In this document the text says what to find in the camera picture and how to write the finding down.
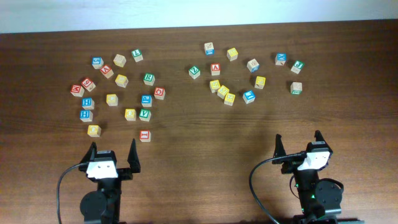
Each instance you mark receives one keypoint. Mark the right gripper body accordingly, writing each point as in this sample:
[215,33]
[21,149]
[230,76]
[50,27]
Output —
[291,166]

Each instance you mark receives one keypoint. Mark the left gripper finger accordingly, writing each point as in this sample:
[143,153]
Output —
[133,159]
[90,155]

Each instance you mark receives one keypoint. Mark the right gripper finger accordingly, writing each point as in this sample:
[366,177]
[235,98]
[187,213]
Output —
[318,136]
[279,150]

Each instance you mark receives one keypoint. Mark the red I block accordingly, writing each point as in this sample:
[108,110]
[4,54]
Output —
[145,136]

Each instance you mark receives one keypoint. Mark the yellow C block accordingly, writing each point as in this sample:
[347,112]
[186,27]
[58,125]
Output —
[112,99]

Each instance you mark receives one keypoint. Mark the green R block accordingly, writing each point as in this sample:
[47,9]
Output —
[149,79]

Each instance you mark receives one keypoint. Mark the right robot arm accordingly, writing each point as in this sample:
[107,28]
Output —
[319,198]

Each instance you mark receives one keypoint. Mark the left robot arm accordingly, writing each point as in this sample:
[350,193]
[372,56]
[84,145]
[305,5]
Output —
[102,206]

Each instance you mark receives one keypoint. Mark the yellow O block left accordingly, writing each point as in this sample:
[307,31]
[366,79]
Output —
[94,131]

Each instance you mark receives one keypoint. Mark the yellow o block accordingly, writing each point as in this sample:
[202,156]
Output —
[130,114]
[94,131]

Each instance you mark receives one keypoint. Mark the blue H block lower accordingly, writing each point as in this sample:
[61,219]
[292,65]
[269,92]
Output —
[86,115]

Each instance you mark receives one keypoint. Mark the blue h block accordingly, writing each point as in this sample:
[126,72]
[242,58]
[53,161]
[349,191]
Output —
[88,104]
[86,115]

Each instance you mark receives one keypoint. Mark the yellow O block centre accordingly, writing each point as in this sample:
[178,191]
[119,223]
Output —
[130,114]

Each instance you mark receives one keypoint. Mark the green V block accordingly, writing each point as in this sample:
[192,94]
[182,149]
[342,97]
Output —
[145,115]

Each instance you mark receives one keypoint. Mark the blue H block upper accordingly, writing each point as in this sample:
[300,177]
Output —
[88,104]

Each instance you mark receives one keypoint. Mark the plain green-sided block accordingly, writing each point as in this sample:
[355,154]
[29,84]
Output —
[296,88]

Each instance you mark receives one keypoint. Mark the blue P block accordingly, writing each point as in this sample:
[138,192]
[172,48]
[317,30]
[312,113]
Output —
[146,101]

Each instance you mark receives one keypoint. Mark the blue E block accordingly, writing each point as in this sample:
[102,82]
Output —
[249,96]

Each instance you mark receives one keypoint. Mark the red M block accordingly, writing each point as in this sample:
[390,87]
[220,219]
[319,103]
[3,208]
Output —
[77,90]

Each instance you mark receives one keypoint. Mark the red Q block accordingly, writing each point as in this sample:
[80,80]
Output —
[159,93]

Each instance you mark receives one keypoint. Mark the red 9 block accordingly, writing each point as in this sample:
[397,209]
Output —
[88,84]

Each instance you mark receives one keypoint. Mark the yellow block lower cluster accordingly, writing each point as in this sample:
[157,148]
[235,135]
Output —
[229,99]

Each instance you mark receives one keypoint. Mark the yellow block cluster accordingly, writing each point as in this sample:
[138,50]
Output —
[229,99]
[222,91]

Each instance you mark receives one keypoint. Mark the green J block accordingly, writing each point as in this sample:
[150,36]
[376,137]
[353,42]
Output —
[297,67]

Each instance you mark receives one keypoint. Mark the yellow block upper left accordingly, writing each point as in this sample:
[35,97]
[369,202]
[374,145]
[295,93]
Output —
[121,81]

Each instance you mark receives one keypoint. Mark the yellow block middle cluster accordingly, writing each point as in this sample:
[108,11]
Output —
[222,91]

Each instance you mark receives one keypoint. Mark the blue K block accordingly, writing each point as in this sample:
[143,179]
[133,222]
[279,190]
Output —
[280,59]

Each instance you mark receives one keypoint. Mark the red A block left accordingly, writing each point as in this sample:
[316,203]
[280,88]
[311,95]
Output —
[107,71]

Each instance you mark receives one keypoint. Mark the red a block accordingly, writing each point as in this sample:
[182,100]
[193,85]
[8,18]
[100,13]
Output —
[215,69]
[107,71]

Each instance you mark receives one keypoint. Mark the plain blue-sided block right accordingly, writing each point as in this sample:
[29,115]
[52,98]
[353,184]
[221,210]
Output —
[253,65]

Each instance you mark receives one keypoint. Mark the plain blue-sided block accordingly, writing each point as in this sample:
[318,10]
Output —
[253,65]
[209,48]

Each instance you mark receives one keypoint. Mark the yellow S block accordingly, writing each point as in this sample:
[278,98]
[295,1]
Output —
[214,86]

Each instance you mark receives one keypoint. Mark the blue 5 block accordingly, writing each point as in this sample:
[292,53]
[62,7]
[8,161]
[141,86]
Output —
[97,62]

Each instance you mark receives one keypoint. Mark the plain yellow-edged block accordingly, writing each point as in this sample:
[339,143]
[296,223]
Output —
[119,60]

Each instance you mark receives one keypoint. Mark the green L block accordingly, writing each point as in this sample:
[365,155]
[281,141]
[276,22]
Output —
[137,55]

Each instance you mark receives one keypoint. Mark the red A block right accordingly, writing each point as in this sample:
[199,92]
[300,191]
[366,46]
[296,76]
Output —
[215,69]

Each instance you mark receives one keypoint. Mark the green Z block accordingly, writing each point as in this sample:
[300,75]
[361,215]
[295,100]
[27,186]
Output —
[194,72]

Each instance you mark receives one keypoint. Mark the yellow block top right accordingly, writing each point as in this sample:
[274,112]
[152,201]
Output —
[232,54]

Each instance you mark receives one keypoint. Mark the plain blue-sided block top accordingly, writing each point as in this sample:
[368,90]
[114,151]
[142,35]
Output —
[209,48]

